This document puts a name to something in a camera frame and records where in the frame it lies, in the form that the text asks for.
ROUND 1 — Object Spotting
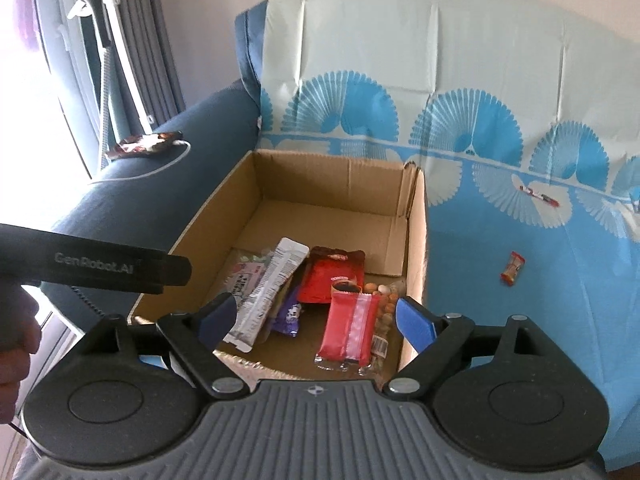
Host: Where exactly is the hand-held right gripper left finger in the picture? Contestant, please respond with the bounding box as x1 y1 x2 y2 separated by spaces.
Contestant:
75 292 249 402

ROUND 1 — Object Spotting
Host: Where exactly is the cardboard box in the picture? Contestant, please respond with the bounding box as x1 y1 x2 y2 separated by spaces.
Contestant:
127 149 430 380

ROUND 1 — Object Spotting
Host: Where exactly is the dark red coffee pouch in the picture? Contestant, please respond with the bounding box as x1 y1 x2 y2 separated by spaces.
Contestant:
298 246 367 306

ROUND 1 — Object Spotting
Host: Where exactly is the pink hanging cloth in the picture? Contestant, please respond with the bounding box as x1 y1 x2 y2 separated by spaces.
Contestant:
0 0 42 56

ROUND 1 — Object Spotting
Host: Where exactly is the person's left hand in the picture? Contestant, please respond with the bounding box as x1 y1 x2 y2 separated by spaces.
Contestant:
0 285 42 411

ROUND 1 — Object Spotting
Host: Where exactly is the clear bag of candies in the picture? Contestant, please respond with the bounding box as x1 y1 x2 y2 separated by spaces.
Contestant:
227 255 273 311

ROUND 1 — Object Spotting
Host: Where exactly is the shiny brown wrapper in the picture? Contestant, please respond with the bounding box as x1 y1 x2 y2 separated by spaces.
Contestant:
106 131 185 160

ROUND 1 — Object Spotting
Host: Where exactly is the long pale snack bar packet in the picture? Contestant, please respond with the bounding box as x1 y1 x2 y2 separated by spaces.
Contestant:
223 238 310 353

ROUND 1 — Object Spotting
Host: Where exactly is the red snack packet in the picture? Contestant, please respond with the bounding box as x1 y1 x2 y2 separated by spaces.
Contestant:
315 291 381 376

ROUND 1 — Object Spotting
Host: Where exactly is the white cable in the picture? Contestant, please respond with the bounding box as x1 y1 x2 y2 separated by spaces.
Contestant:
90 140 192 183

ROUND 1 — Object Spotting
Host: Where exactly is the small red orange candy packet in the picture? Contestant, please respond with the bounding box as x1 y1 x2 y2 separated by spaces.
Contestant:
500 251 526 287

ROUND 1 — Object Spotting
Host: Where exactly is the purple snack packet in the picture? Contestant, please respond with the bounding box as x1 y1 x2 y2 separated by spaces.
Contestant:
272 285 304 337

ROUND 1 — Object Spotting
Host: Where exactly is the red and white snack stick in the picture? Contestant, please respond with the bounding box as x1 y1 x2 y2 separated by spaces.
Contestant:
518 185 561 208

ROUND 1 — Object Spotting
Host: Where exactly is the dark blue sofa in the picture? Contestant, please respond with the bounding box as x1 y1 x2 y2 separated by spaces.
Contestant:
40 2 271 336

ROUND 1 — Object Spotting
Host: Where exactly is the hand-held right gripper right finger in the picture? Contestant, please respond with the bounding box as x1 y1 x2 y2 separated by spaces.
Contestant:
382 296 557 402

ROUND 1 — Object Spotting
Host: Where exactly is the clear packet of nuts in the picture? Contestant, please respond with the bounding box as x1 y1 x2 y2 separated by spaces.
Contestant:
362 282 406 361

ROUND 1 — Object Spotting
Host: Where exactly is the blue and white printed sheet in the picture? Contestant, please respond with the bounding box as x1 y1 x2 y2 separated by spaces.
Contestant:
260 0 640 471

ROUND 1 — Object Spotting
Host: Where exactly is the grey curtain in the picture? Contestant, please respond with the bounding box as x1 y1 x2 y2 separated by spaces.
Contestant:
85 0 188 181

